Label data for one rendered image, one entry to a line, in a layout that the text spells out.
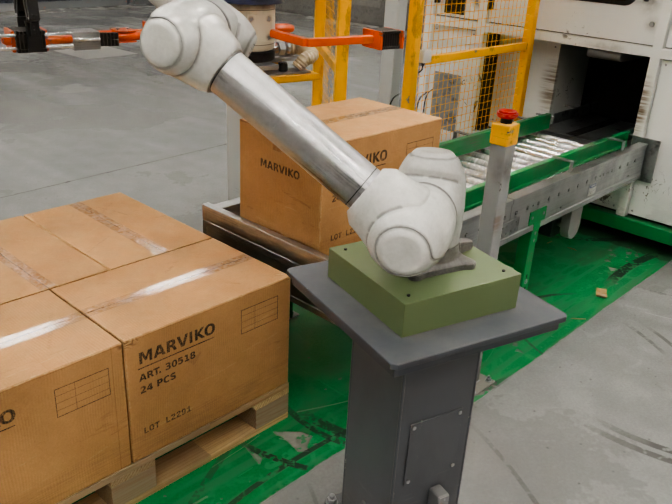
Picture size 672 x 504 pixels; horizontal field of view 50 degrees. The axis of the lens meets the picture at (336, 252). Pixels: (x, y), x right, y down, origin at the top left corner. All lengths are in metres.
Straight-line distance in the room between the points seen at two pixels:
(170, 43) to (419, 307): 0.74
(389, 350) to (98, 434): 0.89
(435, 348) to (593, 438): 1.24
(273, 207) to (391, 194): 1.06
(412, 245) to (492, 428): 1.34
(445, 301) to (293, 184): 0.89
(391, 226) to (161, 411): 1.03
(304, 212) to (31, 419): 1.01
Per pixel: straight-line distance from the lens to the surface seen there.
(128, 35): 2.04
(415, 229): 1.40
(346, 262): 1.74
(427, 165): 1.61
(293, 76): 2.14
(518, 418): 2.72
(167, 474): 2.35
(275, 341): 2.37
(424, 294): 1.60
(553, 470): 2.54
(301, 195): 2.33
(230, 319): 2.19
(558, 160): 3.52
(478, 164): 3.63
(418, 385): 1.78
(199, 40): 1.50
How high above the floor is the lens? 1.56
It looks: 24 degrees down
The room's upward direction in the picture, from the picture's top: 3 degrees clockwise
